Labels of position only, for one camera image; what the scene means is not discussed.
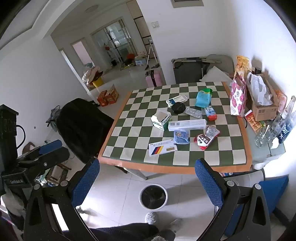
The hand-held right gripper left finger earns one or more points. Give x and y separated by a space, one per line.
85 183

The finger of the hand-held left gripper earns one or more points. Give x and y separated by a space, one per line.
50 146
54 156

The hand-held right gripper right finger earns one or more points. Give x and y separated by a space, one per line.
208 183

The round grey waste bin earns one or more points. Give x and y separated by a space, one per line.
153 197

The silver blister pack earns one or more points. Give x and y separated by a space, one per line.
193 112

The green blue snack bag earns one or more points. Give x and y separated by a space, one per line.
203 98

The wooden stool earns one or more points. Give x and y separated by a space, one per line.
62 167

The black backpack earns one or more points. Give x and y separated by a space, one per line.
81 127

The red snack wrapper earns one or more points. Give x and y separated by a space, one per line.
204 140

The grey fuzzy slipper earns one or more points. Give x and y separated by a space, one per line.
151 217
176 224

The blue face mask packet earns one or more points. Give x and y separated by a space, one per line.
181 137

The white box with colour stripes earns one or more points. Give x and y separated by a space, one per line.
163 148

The long white box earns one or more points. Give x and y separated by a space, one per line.
187 125

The blue chair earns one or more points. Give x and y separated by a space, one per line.
275 192

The green white checkered tablecloth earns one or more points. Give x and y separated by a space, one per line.
129 129

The small red blue carton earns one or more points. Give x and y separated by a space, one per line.
211 113

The red cardboard box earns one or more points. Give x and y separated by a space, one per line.
101 98
112 95

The orange snack packet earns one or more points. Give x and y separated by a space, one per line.
252 120

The open white box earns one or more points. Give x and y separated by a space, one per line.
159 122

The yellow bin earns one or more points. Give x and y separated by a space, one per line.
97 82

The black round lid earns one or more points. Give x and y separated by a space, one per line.
178 108

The pile of clothes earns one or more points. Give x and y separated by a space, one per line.
89 74

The white blue medicine box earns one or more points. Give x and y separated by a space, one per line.
177 100

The brown cardboard box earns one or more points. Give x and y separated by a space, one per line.
264 112

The pink patterned paper bag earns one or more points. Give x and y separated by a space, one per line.
238 97

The blue patterned bottle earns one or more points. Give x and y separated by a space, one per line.
285 131

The tall clear glass bottle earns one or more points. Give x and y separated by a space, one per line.
283 115

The white plastic bag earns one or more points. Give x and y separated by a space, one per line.
257 89

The white pillow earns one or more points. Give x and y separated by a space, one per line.
215 75

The grey folding cot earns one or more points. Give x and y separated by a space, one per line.
187 70

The pink suitcase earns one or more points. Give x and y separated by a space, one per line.
157 78

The black coat rack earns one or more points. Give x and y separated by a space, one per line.
113 46

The grey chair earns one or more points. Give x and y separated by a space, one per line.
222 62

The dark jar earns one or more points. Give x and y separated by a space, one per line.
256 70

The yellow snack bag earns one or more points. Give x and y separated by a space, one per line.
242 64

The white mop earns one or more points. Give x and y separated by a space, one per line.
149 54

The white light switch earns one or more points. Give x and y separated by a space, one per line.
155 24

